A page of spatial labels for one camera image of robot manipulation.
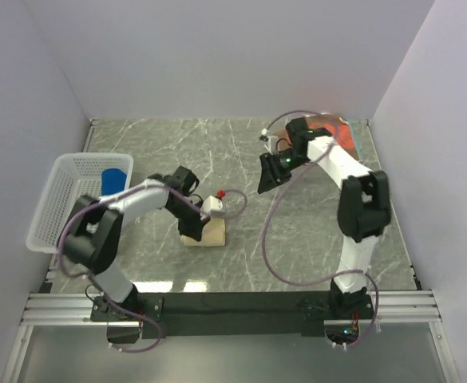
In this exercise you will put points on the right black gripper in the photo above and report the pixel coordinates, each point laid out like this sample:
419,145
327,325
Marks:
271,174

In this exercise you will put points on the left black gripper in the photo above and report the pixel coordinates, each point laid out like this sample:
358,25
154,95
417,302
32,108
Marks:
193,229

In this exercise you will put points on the yellow cream towel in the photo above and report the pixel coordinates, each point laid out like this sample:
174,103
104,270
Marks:
213,235

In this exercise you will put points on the brown orange towel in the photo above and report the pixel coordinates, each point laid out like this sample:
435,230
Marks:
343,135

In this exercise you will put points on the blue towel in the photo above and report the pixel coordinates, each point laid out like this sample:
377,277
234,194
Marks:
112,181

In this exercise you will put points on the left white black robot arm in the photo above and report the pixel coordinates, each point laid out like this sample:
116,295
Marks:
92,233

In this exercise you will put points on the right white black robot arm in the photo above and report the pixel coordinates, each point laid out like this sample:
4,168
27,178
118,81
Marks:
363,212

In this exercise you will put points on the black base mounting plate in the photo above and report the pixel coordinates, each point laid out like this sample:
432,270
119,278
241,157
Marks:
221,314

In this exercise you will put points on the white perforated plastic basket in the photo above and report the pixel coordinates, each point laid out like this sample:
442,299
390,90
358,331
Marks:
71,176

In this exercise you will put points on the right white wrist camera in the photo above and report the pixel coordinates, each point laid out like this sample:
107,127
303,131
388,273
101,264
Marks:
269,140

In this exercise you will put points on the aluminium rail frame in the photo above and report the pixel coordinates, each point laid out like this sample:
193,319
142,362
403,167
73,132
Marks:
287,239

